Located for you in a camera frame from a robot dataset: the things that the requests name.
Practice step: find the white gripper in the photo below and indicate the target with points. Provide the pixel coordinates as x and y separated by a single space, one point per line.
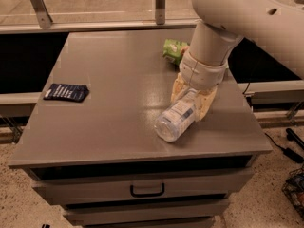
202 74

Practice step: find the clear plastic water bottle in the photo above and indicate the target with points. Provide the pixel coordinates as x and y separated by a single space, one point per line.
172 123

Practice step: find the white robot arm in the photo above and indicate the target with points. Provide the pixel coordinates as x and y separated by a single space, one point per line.
275 27

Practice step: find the dark blue rxbar wrapper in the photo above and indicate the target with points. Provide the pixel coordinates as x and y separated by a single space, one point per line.
67 92

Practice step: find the green snack bag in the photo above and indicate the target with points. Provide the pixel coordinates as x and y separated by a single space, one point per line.
173 50

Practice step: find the grey drawer cabinet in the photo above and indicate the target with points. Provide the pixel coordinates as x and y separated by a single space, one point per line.
85 156

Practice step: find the middle metal railing bracket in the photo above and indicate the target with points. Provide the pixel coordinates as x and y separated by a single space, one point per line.
160 12

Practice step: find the metal railing bracket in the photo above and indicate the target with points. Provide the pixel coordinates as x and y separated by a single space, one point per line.
160 12
43 17

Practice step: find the black drawer handle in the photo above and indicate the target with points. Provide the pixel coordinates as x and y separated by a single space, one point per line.
147 191

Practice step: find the black wire basket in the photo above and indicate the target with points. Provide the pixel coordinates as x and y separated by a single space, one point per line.
293 189

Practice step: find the left metal railing bracket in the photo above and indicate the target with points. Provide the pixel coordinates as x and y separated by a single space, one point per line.
43 17

